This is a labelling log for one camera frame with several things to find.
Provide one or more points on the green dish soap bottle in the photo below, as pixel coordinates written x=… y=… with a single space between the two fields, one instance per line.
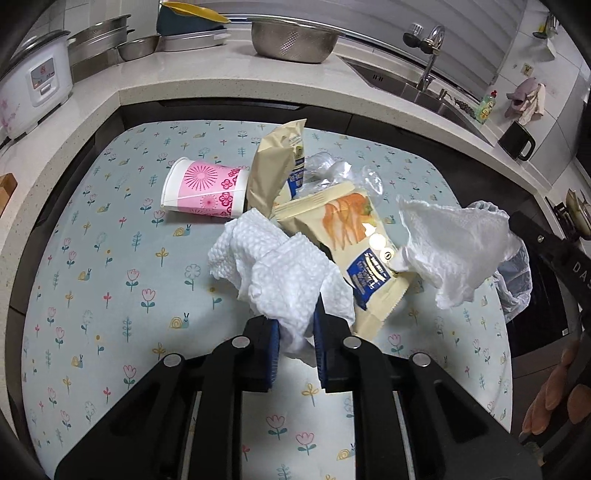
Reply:
x=487 y=108

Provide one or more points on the dark scouring pad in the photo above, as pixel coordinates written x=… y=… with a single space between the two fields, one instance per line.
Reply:
x=466 y=108

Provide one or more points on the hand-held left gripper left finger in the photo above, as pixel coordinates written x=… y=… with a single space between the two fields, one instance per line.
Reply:
x=273 y=353

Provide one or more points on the orange-printed snack bag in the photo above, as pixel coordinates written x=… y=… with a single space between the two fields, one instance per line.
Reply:
x=360 y=240

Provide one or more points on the steel colander bowl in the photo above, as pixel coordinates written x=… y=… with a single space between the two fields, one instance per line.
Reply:
x=291 y=41

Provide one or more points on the plain beige wrapper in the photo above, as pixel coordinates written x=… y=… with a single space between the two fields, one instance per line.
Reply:
x=270 y=170

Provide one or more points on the chrome faucet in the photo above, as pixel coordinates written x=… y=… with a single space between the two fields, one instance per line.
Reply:
x=427 y=69

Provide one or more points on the stainless steel sink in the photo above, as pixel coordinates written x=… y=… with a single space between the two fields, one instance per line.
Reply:
x=443 y=108

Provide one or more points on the person's right hand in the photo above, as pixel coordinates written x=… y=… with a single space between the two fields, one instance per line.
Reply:
x=551 y=392

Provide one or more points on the white paper towel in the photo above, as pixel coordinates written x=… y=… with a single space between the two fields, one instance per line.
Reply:
x=452 y=249
x=277 y=277

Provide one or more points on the black mug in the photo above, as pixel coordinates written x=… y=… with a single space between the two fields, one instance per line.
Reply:
x=512 y=141

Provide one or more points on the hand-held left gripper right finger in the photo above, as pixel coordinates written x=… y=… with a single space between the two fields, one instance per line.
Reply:
x=318 y=355

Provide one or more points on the purple hanging cloth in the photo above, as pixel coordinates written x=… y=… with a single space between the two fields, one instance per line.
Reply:
x=519 y=94

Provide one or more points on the floral tablecloth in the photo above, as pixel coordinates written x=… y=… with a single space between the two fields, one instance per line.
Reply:
x=138 y=300

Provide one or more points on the small steel bowl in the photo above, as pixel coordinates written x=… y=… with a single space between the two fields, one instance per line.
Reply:
x=138 y=46

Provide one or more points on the white rice cooker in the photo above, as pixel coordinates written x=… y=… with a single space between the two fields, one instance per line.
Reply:
x=32 y=87

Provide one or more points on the stacked steel steamer pot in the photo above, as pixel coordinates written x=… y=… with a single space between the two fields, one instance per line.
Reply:
x=97 y=41

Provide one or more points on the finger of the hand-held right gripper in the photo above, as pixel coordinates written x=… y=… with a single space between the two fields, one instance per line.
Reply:
x=531 y=230

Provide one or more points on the white plastic bag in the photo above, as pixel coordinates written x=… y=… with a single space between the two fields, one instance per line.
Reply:
x=517 y=281

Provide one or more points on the wooden cutting board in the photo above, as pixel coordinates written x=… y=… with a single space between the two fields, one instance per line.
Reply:
x=7 y=194

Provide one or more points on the pink paper cup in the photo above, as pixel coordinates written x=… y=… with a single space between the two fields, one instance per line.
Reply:
x=203 y=184

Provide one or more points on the white tray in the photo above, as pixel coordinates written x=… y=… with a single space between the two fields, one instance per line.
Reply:
x=194 y=43

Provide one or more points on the blue basin with yellow rim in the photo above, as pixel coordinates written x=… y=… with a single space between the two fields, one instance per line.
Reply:
x=184 y=23

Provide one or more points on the clear plastic wrapper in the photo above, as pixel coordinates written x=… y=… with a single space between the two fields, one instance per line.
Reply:
x=328 y=166

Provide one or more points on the cream hanging cloth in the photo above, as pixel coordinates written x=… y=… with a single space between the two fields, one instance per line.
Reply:
x=535 y=104

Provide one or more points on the white stone countertop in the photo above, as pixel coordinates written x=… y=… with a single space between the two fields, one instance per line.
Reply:
x=184 y=87

